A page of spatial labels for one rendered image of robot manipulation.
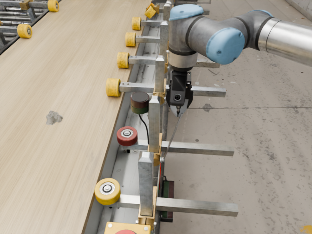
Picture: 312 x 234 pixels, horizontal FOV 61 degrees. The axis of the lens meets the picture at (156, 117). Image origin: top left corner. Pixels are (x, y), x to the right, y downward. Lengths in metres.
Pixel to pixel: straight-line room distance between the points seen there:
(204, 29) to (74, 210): 0.62
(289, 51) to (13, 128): 0.98
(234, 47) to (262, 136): 1.83
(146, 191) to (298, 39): 0.53
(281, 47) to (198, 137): 1.67
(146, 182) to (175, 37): 0.40
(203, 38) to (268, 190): 1.58
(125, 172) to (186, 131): 1.19
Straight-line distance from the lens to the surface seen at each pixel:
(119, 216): 1.14
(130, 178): 1.23
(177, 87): 0.82
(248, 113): 2.67
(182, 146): 1.04
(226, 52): 0.68
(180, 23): 0.75
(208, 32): 0.69
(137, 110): 0.85
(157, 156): 0.99
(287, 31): 0.73
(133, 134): 1.01
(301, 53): 0.71
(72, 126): 1.10
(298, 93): 3.17
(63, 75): 1.42
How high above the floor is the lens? 1.62
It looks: 41 degrees down
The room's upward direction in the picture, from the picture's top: 1 degrees clockwise
